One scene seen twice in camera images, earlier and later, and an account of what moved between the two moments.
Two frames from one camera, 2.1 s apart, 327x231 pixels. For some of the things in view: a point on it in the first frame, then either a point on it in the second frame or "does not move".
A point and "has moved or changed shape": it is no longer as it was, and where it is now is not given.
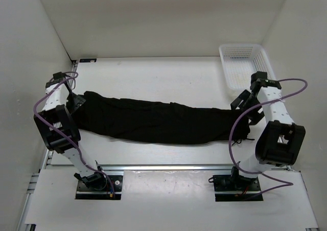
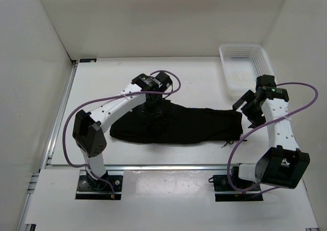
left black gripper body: (74, 102) → (155, 107)
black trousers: (101, 116) has moved or changed shape
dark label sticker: (88, 60) does not move
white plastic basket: (240, 62) does not move
